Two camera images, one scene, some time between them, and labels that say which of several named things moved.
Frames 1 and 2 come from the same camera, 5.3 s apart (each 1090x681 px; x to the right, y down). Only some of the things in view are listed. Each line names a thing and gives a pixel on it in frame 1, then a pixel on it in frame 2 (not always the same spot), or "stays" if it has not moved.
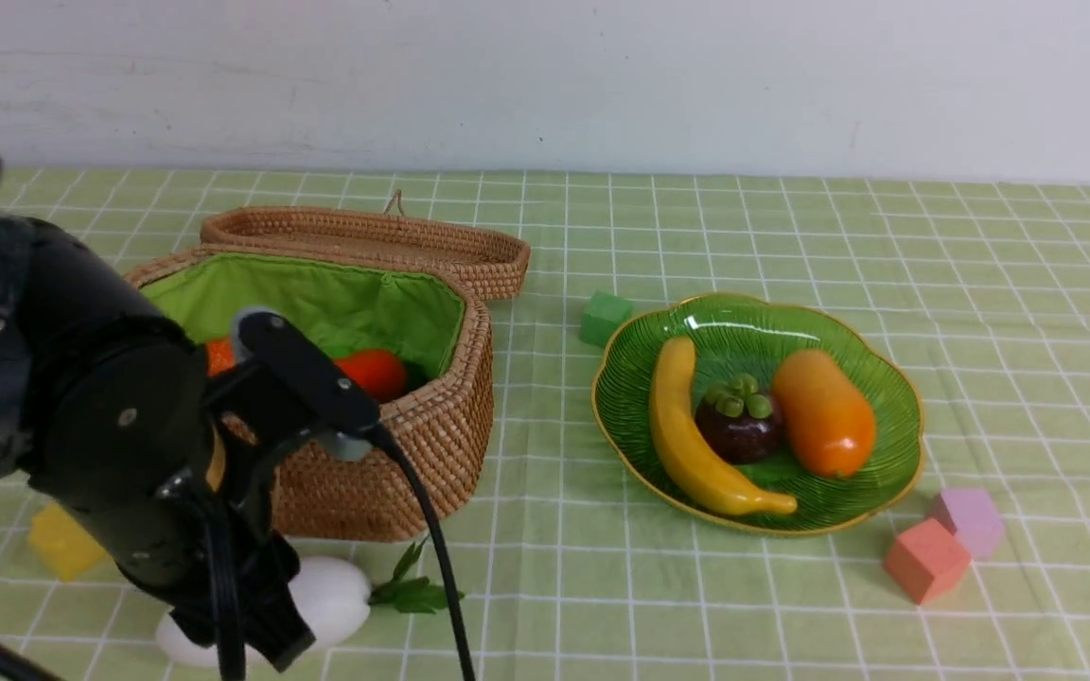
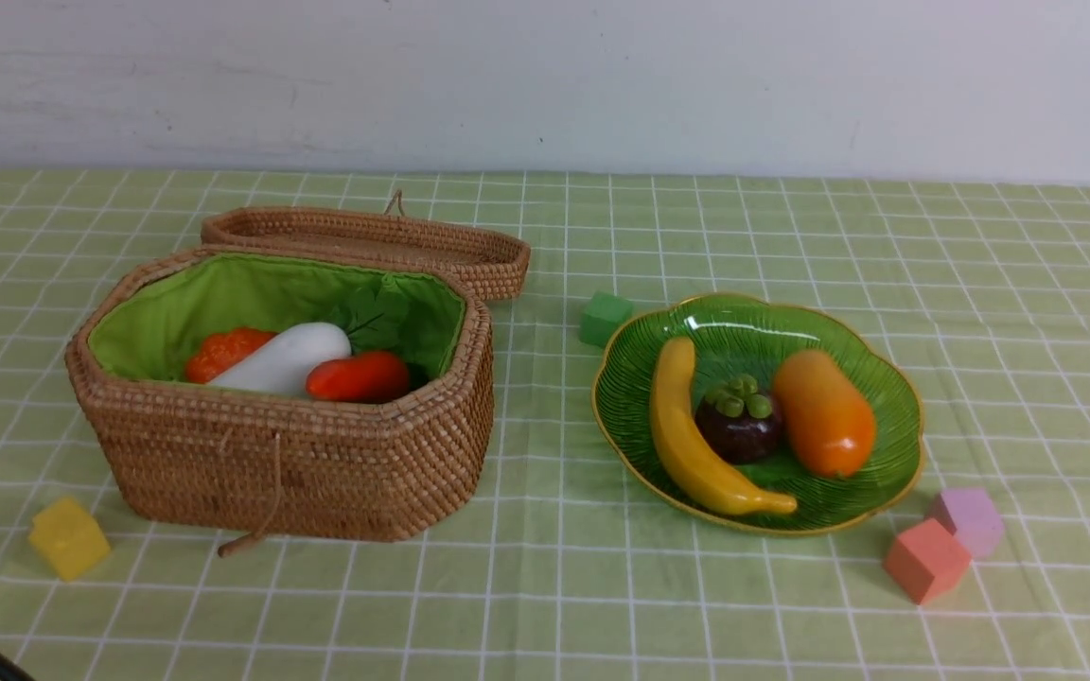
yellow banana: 691,462 stays
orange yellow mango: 828,422 stays
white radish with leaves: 333,599 → 283,365
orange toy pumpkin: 219,357 stays
